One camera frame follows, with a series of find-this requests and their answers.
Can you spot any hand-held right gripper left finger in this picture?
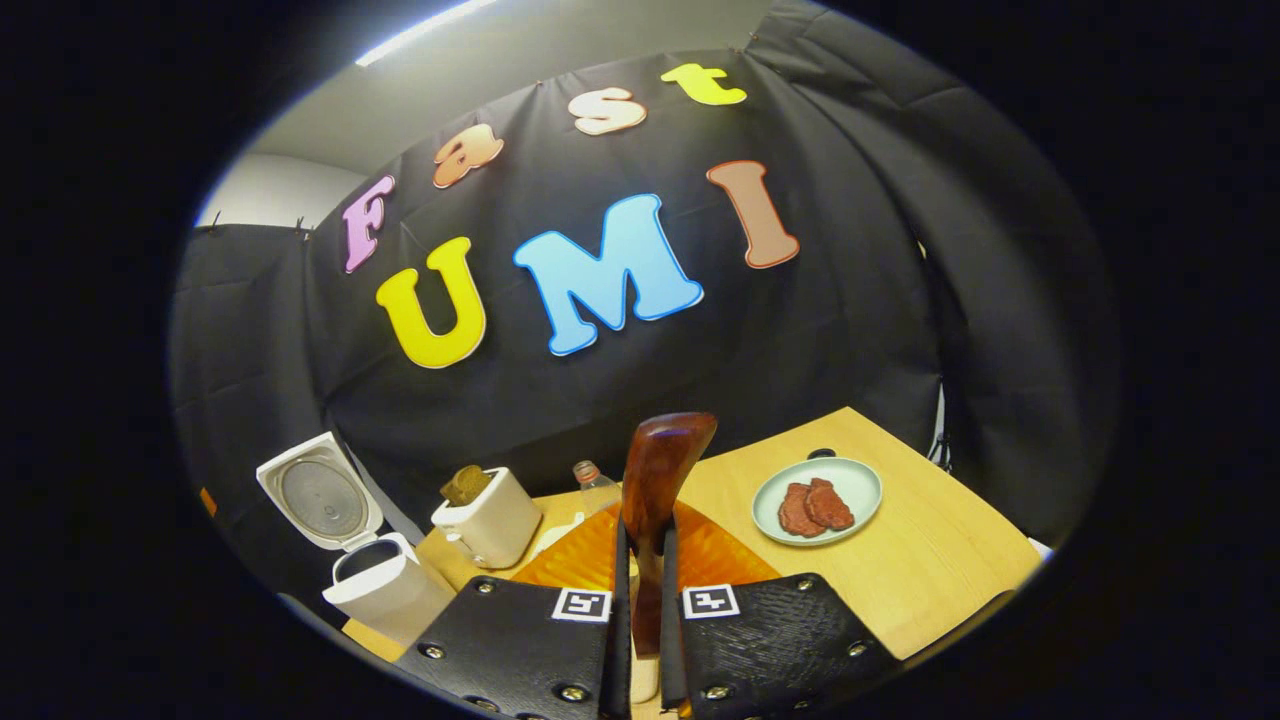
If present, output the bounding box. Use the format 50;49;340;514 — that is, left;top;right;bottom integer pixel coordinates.
393;503;634;720

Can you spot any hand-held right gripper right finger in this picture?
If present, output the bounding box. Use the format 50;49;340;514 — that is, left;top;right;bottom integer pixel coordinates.
658;500;903;720

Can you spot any white rice cooker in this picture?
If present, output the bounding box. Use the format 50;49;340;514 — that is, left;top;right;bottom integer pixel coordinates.
255;431;457;647

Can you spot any brown wooden spoon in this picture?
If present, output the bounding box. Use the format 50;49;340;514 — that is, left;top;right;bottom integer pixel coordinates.
621;411;719;659

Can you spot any white toaster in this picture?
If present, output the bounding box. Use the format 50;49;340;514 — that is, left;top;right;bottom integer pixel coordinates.
431;467;544;570

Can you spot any red meat slice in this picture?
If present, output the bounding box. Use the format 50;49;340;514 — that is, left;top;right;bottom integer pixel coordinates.
805;477;857;532
777;482;823;539

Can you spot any brown bread slice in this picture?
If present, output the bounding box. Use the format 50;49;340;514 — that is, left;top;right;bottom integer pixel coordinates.
440;464;494;507

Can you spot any clear plastic bottle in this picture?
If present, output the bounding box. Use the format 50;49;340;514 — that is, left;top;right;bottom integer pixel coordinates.
572;460;622;517

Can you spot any pale green plate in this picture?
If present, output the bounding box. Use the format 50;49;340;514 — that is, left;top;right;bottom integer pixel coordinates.
751;456;884;547

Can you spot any black backdrop cloth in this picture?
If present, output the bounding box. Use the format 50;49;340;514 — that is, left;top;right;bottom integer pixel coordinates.
170;0;1116;611

